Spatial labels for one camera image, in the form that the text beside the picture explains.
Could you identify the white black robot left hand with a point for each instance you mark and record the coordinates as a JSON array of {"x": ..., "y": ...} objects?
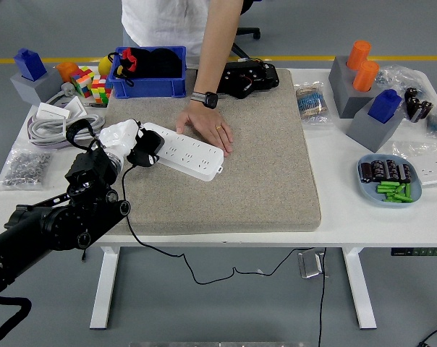
[{"x": 119, "y": 139}]

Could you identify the white power strip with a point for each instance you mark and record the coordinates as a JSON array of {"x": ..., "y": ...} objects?
[{"x": 189, "y": 159}]

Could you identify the multicolour puzzle cube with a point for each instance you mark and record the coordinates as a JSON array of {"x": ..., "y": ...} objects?
[
  {"x": 82, "y": 81},
  {"x": 101, "y": 90}
]

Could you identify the yellow ball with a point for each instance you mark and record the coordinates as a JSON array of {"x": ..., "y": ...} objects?
[{"x": 105, "y": 66}]

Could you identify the orange plastic cylinder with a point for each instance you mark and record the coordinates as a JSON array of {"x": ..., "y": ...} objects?
[
  {"x": 359, "y": 54},
  {"x": 366, "y": 76}
]

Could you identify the white socket panel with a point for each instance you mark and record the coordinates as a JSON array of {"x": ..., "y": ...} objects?
[{"x": 433, "y": 171}]

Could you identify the person's left hand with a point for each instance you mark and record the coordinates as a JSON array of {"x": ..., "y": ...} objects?
[{"x": 207, "y": 126}]

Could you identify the large dark capacitor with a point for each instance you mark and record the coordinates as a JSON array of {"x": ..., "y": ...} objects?
[
  {"x": 411, "y": 101},
  {"x": 424, "y": 111}
]

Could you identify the tall grey block holder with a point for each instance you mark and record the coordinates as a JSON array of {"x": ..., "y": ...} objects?
[{"x": 343, "y": 90}]

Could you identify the blue plastic block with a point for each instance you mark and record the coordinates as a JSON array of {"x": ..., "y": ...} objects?
[
  {"x": 30, "y": 65},
  {"x": 385, "y": 106}
]

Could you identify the white table leg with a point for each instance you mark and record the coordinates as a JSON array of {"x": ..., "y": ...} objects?
[
  {"x": 104, "y": 289},
  {"x": 359, "y": 289}
]

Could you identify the grey power plug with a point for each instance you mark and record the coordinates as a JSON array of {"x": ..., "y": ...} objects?
[{"x": 67, "y": 88}]

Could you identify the clear bag of screws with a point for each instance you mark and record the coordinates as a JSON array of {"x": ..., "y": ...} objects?
[{"x": 23, "y": 170}]

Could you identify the grey-brown mat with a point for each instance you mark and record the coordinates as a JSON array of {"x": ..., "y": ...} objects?
[{"x": 222, "y": 188}]

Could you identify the black cloth pouch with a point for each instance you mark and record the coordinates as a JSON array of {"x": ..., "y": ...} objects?
[{"x": 160, "y": 65}]

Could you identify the black wristwatch striped band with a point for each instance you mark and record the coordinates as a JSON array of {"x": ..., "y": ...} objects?
[{"x": 208, "y": 99}]

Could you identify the light blue plate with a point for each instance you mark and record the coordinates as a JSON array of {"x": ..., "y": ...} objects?
[{"x": 367, "y": 191}]

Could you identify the person's torso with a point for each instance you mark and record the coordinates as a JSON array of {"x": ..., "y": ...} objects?
[{"x": 164, "y": 25}]

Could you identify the black plug adapter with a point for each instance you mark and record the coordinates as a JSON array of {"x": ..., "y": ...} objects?
[{"x": 153, "y": 142}]

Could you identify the clear flat plastic bag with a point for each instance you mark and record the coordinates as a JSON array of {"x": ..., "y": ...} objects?
[{"x": 410, "y": 148}]

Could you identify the white wall plate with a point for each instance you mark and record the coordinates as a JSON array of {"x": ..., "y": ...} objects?
[{"x": 76, "y": 106}]

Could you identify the green cylinder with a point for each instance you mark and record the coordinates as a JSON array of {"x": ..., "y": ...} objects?
[
  {"x": 385, "y": 189},
  {"x": 408, "y": 191},
  {"x": 394, "y": 195},
  {"x": 400, "y": 189},
  {"x": 395, "y": 200},
  {"x": 389, "y": 184}
]

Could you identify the black electronic device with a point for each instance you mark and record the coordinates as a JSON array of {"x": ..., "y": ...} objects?
[{"x": 262, "y": 77}]

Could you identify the black office chair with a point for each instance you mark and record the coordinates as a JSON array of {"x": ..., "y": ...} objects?
[{"x": 249, "y": 32}]

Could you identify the crumpled clear plastic bag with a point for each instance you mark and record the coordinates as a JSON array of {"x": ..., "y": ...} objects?
[{"x": 399, "y": 77}]

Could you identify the blue plastic bin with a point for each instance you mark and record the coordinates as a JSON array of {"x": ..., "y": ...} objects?
[{"x": 149, "y": 88}]

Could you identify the orange plastic cup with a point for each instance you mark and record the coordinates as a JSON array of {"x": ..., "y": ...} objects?
[{"x": 67, "y": 71}]

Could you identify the black table control panel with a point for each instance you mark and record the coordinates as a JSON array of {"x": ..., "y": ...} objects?
[{"x": 421, "y": 252}]

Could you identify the dark cylindrical capacitor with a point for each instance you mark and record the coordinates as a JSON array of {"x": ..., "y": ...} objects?
[
  {"x": 404, "y": 172},
  {"x": 378, "y": 170},
  {"x": 367, "y": 172},
  {"x": 392, "y": 169}
]

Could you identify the small dark flat tool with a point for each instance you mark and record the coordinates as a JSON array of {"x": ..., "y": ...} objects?
[{"x": 95, "y": 105}]

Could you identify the white switch box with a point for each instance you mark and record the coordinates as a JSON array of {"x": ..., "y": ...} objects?
[{"x": 52, "y": 110}]

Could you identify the clear bag of resistors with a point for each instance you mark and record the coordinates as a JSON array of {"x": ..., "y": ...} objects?
[{"x": 312, "y": 103}]

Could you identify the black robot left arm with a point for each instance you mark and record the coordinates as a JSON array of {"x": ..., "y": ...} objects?
[{"x": 59, "y": 224}]

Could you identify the metal bracket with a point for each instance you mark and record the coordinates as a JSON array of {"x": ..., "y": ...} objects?
[{"x": 310, "y": 265}]

